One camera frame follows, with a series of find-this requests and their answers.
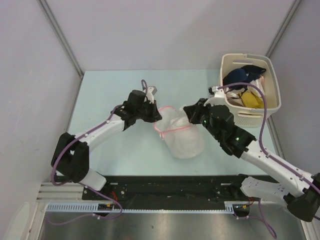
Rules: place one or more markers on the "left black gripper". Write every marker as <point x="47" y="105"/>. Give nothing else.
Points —
<point x="155" y="116"/>

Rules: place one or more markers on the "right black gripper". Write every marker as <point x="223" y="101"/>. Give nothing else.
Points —
<point x="192" y="116"/>

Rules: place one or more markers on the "white mesh laundry bag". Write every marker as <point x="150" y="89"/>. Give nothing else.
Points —
<point x="183" y="138"/>

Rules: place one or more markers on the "dark navy bra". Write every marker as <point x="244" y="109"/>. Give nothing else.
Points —
<point x="244" y="74"/>

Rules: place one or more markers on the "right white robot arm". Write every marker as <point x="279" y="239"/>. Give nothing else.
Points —
<point x="297" y="190"/>

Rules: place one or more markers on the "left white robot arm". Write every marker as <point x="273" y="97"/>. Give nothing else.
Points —
<point x="71" y="157"/>

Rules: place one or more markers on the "cream plastic laundry basket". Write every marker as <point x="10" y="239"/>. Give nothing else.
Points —
<point x="257" y="87"/>

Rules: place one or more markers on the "yellow garment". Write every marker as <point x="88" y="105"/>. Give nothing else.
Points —
<point x="250" y="100"/>

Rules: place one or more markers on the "white crumpled garment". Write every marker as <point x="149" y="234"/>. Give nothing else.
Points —
<point x="234" y="95"/>

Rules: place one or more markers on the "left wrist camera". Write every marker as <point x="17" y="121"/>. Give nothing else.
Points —
<point x="150" y="93"/>

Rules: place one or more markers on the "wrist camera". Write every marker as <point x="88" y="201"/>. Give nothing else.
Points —
<point x="150" y="93"/>
<point x="216" y="96"/>

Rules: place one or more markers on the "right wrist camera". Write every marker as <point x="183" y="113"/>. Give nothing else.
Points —
<point x="216" y="96"/>

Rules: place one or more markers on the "aluminium frame rail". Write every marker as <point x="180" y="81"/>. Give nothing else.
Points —
<point x="69" y="192"/>

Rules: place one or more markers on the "white slotted cable duct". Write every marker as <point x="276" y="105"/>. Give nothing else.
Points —
<point x="77" y="207"/>

